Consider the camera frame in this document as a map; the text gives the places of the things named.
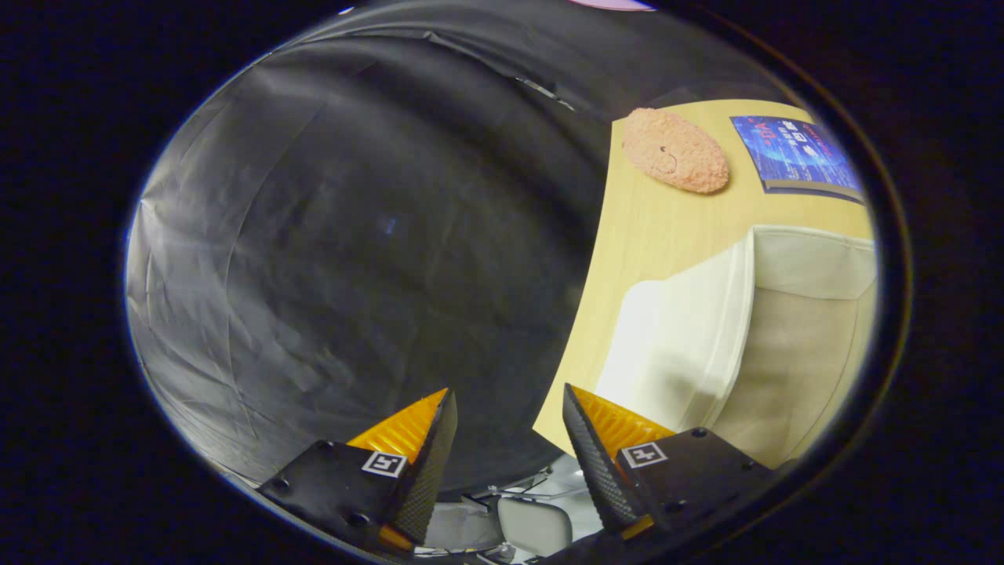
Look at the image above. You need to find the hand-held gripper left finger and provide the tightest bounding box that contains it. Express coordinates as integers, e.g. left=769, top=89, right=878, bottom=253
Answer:
left=257, top=388, right=459, bottom=555

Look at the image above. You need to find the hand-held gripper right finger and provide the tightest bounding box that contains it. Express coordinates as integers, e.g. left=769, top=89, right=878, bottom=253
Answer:
left=562, top=384, right=778, bottom=543

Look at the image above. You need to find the beige fabric storage box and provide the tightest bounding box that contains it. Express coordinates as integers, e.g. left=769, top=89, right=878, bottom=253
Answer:
left=594, top=224, right=879, bottom=470

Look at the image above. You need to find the grey office chair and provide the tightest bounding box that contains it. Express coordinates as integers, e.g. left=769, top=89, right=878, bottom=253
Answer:
left=416, top=467, right=597, bottom=562

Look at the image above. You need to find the blue cover book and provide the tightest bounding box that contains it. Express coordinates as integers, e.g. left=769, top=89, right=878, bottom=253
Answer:
left=729, top=115, right=868, bottom=206

